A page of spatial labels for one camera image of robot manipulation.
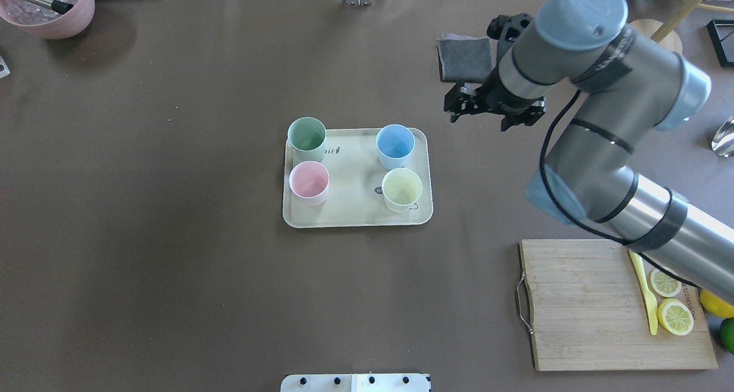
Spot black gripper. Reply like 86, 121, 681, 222
444, 71, 547, 126

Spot blue cup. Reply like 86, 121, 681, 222
376, 124, 415, 170

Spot cream yellow cup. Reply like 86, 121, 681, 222
382, 167, 423, 213

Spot green cup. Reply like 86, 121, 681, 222
287, 117, 327, 163

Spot pink cup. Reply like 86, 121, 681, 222
288, 160, 330, 206

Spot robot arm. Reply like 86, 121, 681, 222
444, 0, 733, 303

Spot grey folded cloth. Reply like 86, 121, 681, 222
437, 34, 493, 83

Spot wooden cup tree stand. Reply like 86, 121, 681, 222
629, 0, 732, 53

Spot yellow plastic knife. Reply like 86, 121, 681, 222
627, 250, 659, 336

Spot bamboo cutting board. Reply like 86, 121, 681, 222
517, 240, 718, 371

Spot metal ice scoop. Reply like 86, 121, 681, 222
710, 115, 734, 158

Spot lemon slice lower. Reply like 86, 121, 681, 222
649, 268, 682, 298

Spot lemon slice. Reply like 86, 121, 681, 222
657, 298, 694, 336
649, 268, 682, 298

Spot lemon slice upper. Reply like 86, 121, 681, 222
657, 298, 694, 336

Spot yellow lemon upper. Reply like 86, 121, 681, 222
699, 289, 734, 319

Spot green lime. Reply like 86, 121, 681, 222
719, 318, 734, 355

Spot pink bowl of ice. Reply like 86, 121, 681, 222
1, 0, 95, 40

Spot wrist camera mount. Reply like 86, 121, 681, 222
486, 13, 533, 64

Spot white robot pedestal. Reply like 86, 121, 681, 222
280, 372, 432, 391

